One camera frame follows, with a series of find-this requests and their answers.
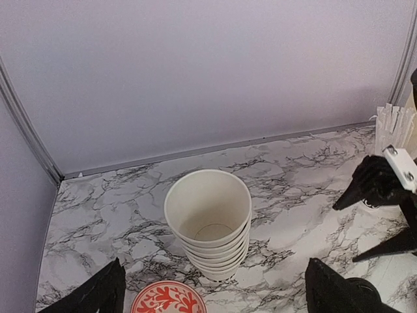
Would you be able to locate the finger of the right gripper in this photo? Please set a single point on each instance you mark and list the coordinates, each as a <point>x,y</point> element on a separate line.
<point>402,243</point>
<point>373,182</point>

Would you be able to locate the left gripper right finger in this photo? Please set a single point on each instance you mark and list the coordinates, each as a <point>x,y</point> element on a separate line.
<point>327,291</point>

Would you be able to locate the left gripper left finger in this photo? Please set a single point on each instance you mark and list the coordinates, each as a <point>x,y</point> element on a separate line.
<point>103,292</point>

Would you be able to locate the brown paper takeout bag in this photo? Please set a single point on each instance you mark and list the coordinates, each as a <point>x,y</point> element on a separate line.
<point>411,101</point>

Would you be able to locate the bundle of white wrapped straws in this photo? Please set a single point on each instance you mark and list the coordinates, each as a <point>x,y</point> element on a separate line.
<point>396,126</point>

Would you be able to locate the red floral ceramic bowl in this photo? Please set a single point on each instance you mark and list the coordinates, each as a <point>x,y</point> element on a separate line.
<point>168,296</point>

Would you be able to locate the stack of white paper cups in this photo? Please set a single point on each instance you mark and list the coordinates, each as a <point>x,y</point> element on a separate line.
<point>210,213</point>

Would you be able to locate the right aluminium frame post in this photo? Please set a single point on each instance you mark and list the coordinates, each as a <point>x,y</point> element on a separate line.
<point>401,75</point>

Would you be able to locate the aluminium frame post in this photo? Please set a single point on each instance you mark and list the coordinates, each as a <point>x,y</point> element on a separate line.
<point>401,75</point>
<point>26,128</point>

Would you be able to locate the left aluminium frame post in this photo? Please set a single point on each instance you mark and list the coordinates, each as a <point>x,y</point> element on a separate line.
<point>26,128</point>

